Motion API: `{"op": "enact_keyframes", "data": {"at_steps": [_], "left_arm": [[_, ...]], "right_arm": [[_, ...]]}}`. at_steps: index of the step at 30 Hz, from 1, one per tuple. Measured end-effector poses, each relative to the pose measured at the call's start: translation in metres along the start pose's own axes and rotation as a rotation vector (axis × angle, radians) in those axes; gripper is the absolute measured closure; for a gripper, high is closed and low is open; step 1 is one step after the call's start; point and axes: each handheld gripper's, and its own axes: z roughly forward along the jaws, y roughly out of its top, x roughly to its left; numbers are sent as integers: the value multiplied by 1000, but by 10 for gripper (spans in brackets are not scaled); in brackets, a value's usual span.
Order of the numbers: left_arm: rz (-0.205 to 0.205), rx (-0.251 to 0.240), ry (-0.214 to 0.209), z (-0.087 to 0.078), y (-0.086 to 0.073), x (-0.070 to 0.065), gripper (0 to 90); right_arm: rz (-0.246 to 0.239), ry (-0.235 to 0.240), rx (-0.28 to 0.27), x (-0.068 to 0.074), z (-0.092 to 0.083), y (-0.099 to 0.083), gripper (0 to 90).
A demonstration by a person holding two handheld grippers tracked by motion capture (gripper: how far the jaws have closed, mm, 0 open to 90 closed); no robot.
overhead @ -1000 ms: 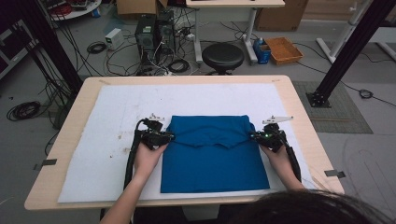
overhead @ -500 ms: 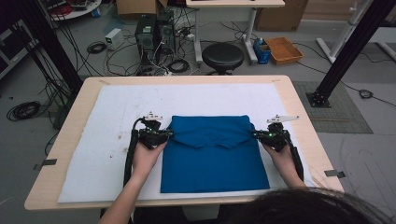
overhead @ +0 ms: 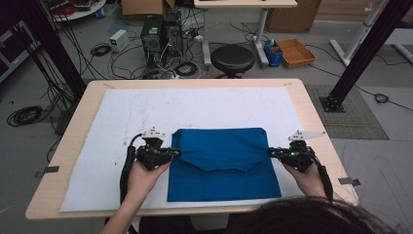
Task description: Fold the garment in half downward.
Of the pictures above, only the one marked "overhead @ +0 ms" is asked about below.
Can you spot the white power supply box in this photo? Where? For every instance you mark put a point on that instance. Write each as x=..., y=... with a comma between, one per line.
x=119, y=40

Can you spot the person's head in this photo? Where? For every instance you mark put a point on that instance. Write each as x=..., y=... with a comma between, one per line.
x=308, y=217

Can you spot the black tape piece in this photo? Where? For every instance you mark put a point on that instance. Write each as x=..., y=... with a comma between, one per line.
x=48, y=170
x=349, y=181

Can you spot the white felt mat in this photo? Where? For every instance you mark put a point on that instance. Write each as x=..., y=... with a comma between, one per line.
x=195, y=104

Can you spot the white metal stand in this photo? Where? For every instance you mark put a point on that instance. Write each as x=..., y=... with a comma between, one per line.
x=357, y=35

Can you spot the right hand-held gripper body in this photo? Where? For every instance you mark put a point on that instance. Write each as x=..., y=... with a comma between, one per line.
x=298, y=156

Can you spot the large brown cardboard box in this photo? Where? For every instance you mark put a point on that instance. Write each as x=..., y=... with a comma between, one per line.
x=292, y=18

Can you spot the dark equipment rack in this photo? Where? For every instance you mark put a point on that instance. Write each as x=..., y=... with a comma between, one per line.
x=13, y=48

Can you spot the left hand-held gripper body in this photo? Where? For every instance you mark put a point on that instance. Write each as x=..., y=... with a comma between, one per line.
x=152, y=156

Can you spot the grey floor mat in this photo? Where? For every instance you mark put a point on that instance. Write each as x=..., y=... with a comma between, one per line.
x=357, y=113

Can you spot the person's right hand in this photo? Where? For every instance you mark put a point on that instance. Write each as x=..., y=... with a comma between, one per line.
x=308, y=182

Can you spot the small black computer tower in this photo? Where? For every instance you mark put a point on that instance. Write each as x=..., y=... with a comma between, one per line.
x=173, y=32

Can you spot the black frame post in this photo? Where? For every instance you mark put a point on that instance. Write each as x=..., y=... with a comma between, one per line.
x=55, y=45
x=367, y=52

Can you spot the large black computer tower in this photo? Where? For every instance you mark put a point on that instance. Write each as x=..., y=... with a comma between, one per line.
x=152, y=39

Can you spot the white desk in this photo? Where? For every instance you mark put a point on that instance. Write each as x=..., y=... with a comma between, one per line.
x=243, y=3

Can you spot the person's left hand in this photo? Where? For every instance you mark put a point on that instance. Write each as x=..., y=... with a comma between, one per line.
x=142, y=182

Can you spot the black round stool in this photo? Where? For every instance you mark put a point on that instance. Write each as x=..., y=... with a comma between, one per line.
x=232, y=58

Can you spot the blue t-shirt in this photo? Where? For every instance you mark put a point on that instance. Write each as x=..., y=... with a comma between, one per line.
x=224, y=169

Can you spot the round white table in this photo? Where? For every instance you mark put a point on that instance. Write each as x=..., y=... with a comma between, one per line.
x=81, y=11

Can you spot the small brown cardboard box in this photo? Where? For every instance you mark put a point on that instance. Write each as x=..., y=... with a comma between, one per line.
x=142, y=6

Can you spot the blue box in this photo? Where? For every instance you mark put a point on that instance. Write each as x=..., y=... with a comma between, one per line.
x=273, y=55

